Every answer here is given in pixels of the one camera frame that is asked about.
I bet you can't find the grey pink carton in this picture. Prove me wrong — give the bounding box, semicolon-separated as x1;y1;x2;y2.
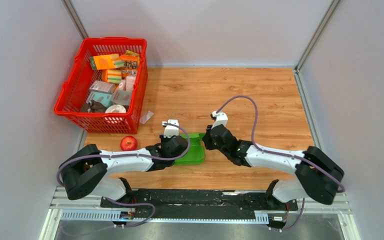
110;89;132;106

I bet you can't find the white tape roll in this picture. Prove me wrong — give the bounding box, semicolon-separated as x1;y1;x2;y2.
105;104;127;114

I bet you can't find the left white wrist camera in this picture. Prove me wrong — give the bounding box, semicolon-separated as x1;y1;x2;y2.
161;119;179;138

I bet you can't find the red plastic basket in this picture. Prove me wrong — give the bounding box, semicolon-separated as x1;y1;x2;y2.
53;37;148;134

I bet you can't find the orange sponge pack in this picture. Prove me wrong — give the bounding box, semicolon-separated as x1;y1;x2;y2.
89;53;125;70

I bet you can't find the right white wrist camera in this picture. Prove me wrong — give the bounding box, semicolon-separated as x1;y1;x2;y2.
210;111;229;129

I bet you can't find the aluminium frame rail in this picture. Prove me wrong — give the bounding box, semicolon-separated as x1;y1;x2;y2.
39;187;361;240

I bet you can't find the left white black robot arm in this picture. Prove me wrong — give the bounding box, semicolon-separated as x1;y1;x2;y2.
57;135;191;208

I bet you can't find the red apple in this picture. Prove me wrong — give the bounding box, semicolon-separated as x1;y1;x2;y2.
119;135;138;151

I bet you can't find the clear plastic wrapper scrap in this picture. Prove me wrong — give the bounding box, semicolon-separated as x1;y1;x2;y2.
139;110;154;124

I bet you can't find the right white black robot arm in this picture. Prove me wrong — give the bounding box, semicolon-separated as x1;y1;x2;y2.
202;125;345;210

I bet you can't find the grey small carton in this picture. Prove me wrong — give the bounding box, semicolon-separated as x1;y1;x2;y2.
89;80;116;94

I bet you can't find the striped sponge stack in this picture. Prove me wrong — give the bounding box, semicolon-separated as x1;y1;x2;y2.
101;69;123;84

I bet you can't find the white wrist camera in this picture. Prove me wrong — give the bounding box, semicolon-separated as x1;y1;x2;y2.
161;119;179;138
210;111;229;129

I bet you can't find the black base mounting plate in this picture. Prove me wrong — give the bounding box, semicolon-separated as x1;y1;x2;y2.
99;188;299;220

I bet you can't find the green paper box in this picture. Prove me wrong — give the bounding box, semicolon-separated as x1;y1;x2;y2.
174;133;205;166

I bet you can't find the teal small carton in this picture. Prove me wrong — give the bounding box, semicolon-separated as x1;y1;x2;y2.
86;91;113;108

